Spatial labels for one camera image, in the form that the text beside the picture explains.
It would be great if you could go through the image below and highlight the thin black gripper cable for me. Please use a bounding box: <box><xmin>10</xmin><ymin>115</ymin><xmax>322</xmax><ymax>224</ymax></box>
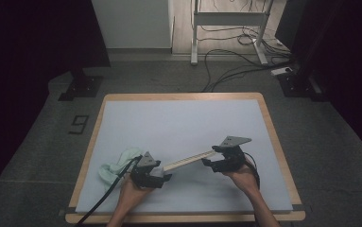
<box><xmin>244</xmin><ymin>151</ymin><xmax>262</xmax><ymax>190</ymax></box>

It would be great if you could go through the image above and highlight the thick black gripper cable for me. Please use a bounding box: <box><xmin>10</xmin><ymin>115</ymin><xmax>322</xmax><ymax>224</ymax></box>
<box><xmin>74</xmin><ymin>154</ymin><xmax>144</xmax><ymax>227</ymax></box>

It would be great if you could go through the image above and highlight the wooden table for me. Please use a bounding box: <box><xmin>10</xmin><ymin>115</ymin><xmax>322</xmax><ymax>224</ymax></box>
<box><xmin>64</xmin><ymin>92</ymin><xmax>306</xmax><ymax>225</ymax></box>

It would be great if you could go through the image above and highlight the white caterpillar picture book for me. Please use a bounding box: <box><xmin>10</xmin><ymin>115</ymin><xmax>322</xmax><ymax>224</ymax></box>
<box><xmin>151</xmin><ymin>148</ymin><xmax>218</xmax><ymax>178</ymax></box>

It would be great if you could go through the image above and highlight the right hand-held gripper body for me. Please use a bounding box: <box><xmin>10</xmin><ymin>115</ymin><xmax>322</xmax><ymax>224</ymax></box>
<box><xmin>218</xmin><ymin>135</ymin><xmax>253</xmax><ymax>173</ymax></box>

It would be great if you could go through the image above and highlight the black stand base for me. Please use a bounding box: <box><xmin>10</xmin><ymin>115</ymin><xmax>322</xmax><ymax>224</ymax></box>
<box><xmin>58</xmin><ymin>67</ymin><xmax>105</xmax><ymax>102</ymax></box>
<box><xmin>277</xmin><ymin>70</ymin><xmax>328</xmax><ymax>102</ymax></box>

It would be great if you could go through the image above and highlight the white cabinet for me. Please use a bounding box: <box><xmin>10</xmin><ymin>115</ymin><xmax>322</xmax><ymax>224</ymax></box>
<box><xmin>91</xmin><ymin>0</ymin><xmax>175</xmax><ymax>50</ymax></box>

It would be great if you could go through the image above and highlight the white power strip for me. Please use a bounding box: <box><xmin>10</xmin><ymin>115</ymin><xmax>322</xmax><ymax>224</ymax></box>
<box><xmin>270</xmin><ymin>66</ymin><xmax>294</xmax><ymax>78</ymax></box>

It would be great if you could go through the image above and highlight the person's right hand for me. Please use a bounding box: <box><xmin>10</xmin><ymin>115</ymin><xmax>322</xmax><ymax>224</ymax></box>
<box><xmin>225</xmin><ymin>158</ymin><xmax>261</xmax><ymax>197</ymax></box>

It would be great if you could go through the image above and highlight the light green cloth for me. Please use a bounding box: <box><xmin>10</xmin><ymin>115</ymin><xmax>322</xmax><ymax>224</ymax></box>
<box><xmin>97</xmin><ymin>147</ymin><xmax>144</xmax><ymax>192</ymax></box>

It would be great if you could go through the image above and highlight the tangle of black floor cables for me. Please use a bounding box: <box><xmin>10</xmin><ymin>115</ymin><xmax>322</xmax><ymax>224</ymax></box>
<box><xmin>197</xmin><ymin>0</ymin><xmax>296</xmax><ymax>93</ymax></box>

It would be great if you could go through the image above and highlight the dark curtain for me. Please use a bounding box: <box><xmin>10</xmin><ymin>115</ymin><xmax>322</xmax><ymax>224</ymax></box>
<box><xmin>276</xmin><ymin>0</ymin><xmax>362</xmax><ymax>165</ymax></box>
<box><xmin>0</xmin><ymin>0</ymin><xmax>112</xmax><ymax>202</ymax></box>

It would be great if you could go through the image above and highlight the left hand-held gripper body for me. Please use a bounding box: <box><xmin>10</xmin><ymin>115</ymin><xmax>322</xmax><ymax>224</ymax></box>
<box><xmin>129</xmin><ymin>150</ymin><xmax>165</xmax><ymax>190</ymax></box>

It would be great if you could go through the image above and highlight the white metal desk frame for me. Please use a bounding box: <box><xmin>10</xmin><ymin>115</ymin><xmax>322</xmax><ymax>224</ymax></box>
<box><xmin>190</xmin><ymin>0</ymin><xmax>276</xmax><ymax>66</ymax></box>

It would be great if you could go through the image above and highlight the person's left hand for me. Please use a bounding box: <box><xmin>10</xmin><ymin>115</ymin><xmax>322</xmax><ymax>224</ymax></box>
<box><xmin>118</xmin><ymin>179</ymin><xmax>153</xmax><ymax>211</ymax></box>

